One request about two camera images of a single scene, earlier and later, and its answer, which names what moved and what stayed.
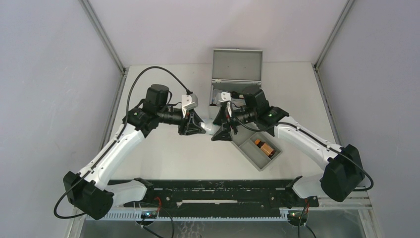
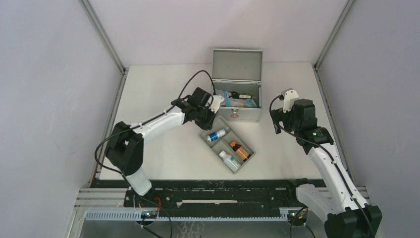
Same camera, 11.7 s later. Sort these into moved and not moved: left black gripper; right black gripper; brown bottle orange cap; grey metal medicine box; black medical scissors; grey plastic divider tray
Moved: grey plastic divider tray; right black gripper; brown bottle orange cap; left black gripper
Not moved: black medical scissors; grey metal medicine box
